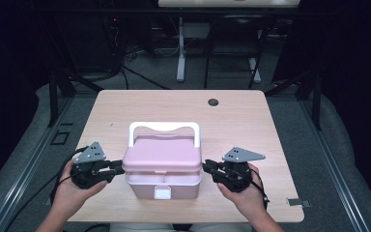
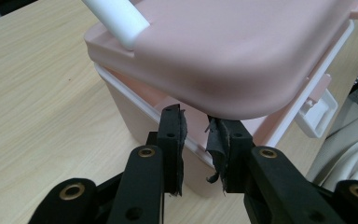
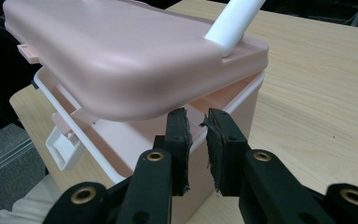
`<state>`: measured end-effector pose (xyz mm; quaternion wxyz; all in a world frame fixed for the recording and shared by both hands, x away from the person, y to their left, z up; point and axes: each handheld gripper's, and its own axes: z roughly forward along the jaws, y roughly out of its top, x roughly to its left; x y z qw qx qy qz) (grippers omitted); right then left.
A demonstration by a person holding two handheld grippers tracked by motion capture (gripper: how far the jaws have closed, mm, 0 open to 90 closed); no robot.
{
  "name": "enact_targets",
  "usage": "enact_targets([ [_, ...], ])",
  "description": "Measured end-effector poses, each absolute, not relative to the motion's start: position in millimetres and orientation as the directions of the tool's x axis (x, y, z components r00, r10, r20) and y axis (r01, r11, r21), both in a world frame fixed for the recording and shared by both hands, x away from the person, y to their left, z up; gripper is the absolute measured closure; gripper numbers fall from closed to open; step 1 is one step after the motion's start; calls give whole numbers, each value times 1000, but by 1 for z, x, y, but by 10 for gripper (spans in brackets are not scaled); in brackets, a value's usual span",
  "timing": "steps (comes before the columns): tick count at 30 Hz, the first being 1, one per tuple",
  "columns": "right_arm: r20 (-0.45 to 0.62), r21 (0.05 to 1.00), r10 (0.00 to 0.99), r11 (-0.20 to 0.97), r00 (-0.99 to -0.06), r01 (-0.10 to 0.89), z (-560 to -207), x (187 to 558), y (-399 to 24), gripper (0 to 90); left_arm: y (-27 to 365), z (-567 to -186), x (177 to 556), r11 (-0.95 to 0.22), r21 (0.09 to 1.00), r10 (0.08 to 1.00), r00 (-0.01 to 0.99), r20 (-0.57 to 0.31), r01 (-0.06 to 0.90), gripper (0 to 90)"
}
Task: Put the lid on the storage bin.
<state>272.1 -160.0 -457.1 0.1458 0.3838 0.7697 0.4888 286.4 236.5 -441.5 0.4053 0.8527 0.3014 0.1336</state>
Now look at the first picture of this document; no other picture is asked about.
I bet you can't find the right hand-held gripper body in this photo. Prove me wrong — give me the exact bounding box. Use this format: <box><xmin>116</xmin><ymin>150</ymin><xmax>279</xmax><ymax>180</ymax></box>
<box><xmin>218</xmin><ymin>147</ymin><xmax>267</xmax><ymax>193</ymax></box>

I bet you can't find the black frame post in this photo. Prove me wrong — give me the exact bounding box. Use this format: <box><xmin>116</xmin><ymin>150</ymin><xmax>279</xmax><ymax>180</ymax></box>
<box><xmin>312</xmin><ymin>69</ymin><xmax>323</xmax><ymax>131</ymax></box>
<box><xmin>47</xmin><ymin>69</ymin><xmax>60</xmax><ymax>129</ymax></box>

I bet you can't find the person's right hand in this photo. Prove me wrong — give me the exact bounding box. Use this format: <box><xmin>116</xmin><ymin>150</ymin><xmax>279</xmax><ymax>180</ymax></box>
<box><xmin>216</xmin><ymin>162</ymin><xmax>269</xmax><ymax>223</ymax></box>

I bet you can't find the pink storage box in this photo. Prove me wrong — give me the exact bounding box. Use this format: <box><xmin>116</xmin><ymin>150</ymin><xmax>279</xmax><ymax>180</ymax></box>
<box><xmin>121</xmin><ymin>121</ymin><xmax>204</xmax><ymax>201</ymax></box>

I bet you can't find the white desk leg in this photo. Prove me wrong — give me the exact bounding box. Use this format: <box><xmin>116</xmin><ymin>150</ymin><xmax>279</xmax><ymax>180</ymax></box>
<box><xmin>248</xmin><ymin>57</ymin><xmax>263</xmax><ymax>85</ymax></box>
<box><xmin>176</xmin><ymin>16</ymin><xmax>187</xmax><ymax>83</ymax></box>

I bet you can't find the person's left hand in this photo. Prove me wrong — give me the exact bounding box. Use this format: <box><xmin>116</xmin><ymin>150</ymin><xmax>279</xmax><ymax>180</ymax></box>
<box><xmin>51</xmin><ymin>162</ymin><xmax>109</xmax><ymax>219</ymax></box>

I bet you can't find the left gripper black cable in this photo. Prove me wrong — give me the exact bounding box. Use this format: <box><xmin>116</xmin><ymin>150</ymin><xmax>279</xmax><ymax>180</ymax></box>
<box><xmin>6</xmin><ymin>145</ymin><xmax>90</xmax><ymax>232</ymax></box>

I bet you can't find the black floor cable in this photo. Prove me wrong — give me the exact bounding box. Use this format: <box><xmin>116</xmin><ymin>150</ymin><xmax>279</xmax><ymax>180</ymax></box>
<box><xmin>119</xmin><ymin>64</ymin><xmax>172</xmax><ymax>91</ymax></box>

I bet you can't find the white desk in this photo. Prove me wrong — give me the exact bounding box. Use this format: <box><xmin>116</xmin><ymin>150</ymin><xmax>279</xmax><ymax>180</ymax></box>
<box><xmin>157</xmin><ymin>0</ymin><xmax>301</xmax><ymax>9</ymax></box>

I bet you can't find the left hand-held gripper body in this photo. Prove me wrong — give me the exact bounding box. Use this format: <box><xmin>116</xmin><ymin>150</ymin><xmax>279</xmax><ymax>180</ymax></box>
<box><xmin>71</xmin><ymin>141</ymin><xmax>112</xmax><ymax>189</ymax></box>

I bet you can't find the grey tape piece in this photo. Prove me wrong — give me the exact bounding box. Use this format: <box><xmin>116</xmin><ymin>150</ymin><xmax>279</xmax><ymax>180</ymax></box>
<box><xmin>286</xmin><ymin>197</ymin><xmax>311</xmax><ymax>208</ymax></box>

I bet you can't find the black equipment with red light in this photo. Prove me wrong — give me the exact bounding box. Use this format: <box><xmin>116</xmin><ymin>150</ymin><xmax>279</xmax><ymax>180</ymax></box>
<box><xmin>102</xmin><ymin>14</ymin><xmax>127</xmax><ymax>43</ymax></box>

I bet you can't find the black metal stool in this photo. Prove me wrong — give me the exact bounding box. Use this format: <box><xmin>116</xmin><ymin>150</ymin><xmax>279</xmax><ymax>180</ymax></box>
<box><xmin>203</xmin><ymin>14</ymin><xmax>273</xmax><ymax>91</ymax></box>

